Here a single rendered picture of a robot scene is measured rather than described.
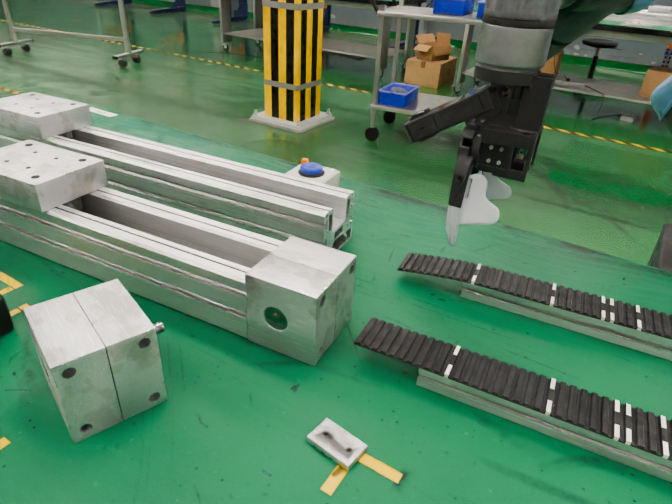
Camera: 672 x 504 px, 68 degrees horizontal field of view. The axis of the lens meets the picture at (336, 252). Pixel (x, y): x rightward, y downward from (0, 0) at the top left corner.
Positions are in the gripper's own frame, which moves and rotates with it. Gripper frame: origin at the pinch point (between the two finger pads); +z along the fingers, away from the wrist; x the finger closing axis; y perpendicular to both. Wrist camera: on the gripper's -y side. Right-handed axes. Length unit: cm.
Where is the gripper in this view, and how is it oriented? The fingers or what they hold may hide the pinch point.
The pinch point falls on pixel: (457, 222)
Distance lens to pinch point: 68.8
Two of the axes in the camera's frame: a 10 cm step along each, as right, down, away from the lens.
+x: 4.5, -4.2, 7.9
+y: 8.9, 2.7, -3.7
